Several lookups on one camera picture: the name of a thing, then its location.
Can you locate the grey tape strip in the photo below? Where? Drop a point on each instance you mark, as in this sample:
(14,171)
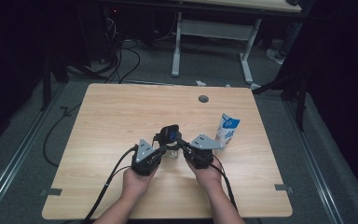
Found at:
(282,187)
(51,192)

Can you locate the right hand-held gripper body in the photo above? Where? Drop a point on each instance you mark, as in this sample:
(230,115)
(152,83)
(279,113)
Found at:
(199,155)

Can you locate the black cup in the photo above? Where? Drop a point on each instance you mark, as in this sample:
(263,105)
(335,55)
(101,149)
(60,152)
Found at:
(171,133)

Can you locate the desk with white metal legs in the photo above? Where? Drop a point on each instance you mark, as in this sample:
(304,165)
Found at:
(214,29)

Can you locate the metal floor rail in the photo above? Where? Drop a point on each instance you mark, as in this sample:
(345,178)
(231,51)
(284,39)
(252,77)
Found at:
(18,158)
(313,161)

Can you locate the grey round table grommet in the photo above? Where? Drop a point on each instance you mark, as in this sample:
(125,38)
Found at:
(203,99)

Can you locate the person's right hand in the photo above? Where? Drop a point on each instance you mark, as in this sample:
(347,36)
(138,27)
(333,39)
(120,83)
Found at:
(206,177)

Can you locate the black tripod stand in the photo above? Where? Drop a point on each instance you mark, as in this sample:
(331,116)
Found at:
(300,102)

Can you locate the person's left hand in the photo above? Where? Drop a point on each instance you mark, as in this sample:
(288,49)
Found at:
(136,183)

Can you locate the black metal stand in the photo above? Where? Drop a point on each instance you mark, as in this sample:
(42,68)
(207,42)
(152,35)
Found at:
(46,84)

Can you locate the small white scrap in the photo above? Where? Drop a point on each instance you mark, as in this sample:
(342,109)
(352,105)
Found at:
(200,83)

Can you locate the white and blue milk carton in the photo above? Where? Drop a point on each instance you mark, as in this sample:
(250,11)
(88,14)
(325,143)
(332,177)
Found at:
(228,130)

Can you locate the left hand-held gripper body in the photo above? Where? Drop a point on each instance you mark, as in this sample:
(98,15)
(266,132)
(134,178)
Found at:
(146,161)

